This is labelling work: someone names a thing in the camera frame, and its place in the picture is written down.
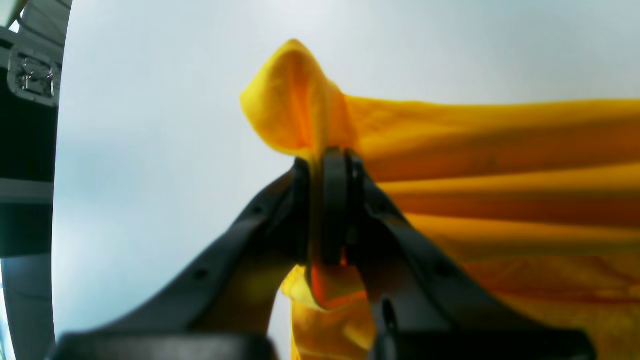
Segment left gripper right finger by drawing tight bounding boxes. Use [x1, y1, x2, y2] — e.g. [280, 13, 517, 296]
[320, 147, 597, 360]

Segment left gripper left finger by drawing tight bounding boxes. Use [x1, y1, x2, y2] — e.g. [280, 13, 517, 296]
[49, 158, 310, 360]

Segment yellow printed T-shirt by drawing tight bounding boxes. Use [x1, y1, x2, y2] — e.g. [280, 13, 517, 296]
[240, 39, 640, 360]

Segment black electronics box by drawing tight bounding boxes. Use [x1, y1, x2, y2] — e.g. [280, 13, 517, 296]
[0, 27, 62, 258]

